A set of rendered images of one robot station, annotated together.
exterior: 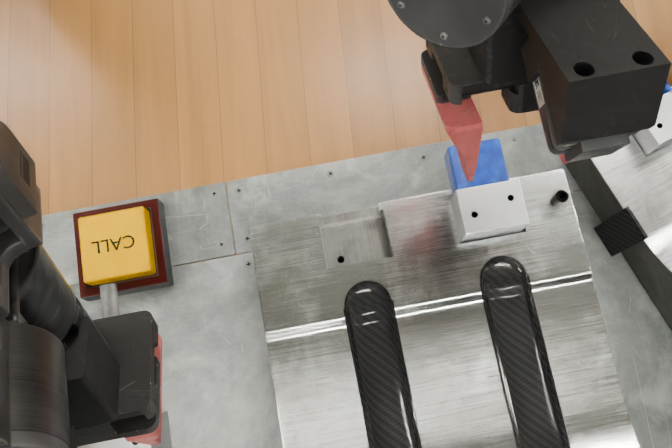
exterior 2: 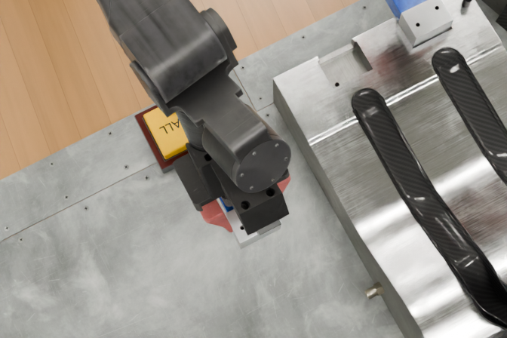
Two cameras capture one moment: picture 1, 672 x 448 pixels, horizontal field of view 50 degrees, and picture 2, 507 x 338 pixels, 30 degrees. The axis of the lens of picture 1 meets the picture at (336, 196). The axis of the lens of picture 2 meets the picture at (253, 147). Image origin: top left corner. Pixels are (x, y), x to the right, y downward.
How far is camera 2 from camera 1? 57 cm
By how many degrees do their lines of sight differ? 4
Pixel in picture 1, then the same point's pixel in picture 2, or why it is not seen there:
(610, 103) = not seen: outside the picture
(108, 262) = (176, 137)
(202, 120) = not seen: hidden behind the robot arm
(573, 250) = (485, 31)
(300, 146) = (275, 25)
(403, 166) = (352, 17)
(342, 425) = (375, 181)
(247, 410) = (301, 210)
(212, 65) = not seen: outside the picture
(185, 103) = not seen: hidden behind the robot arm
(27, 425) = (272, 133)
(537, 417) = (494, 140)
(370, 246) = (353, 70)
